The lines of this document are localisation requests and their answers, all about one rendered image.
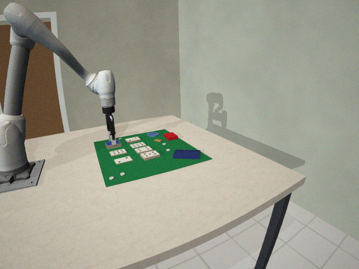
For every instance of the blue round disc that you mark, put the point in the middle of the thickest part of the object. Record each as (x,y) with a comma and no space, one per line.
(152,134)

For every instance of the red rectangular block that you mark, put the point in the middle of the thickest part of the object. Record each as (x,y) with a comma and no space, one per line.
(170,136)

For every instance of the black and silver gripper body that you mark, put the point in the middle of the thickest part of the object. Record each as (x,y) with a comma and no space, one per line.
(108,111)

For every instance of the green felt mat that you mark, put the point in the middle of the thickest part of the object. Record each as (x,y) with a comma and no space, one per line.
(139,168)

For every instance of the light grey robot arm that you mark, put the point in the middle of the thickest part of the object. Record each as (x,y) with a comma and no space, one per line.
(26,29)

